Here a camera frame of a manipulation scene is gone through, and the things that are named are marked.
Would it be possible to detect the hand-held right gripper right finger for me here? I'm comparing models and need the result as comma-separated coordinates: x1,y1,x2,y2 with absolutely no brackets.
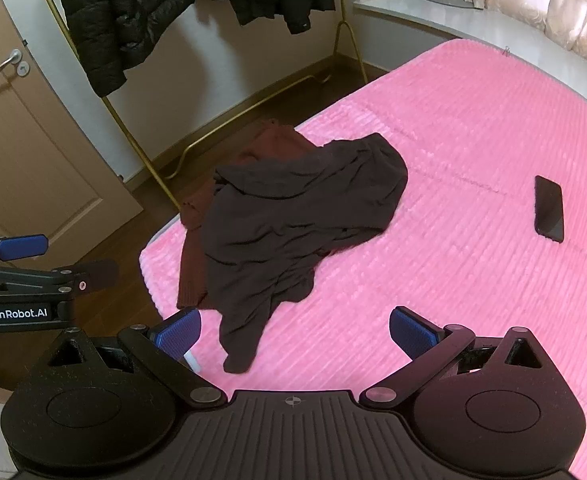
359,306,545,410

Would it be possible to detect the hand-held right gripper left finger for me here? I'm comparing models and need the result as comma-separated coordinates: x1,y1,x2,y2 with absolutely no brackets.
48,308,226,412

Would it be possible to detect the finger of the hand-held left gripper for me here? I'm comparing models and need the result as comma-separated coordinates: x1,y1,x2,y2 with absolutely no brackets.
0,233,50,267
0,259,120,307

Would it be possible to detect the maroon knit sweater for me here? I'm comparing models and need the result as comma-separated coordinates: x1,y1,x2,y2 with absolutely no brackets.
176,119,325,311

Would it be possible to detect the dark brown long-sleeved shirt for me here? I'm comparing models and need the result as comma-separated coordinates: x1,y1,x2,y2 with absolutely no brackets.
201,132,409,375

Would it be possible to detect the gold metal clothes rack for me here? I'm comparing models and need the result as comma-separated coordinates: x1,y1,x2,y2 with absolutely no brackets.
28,0,370,211

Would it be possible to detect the beige wooden door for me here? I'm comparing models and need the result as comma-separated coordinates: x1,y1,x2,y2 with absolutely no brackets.
0,0,142,273

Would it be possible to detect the pink ribbed blanket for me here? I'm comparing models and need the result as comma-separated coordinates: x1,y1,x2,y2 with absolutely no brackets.
138,37,587,480

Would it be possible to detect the black smartphone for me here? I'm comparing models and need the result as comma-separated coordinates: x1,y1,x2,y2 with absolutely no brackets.
533,175,565,244

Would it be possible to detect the black puffer jacket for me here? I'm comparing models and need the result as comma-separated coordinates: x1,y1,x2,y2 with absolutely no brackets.
56,0,197,98

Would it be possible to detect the white window sill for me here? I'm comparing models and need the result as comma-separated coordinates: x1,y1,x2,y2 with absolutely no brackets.
352,0,587,122

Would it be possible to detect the pale pink curtain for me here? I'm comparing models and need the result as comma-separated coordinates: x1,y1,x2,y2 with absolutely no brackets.
483,0,587,92

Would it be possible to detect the silver door handle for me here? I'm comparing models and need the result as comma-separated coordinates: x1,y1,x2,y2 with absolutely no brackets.
0,48,31,79

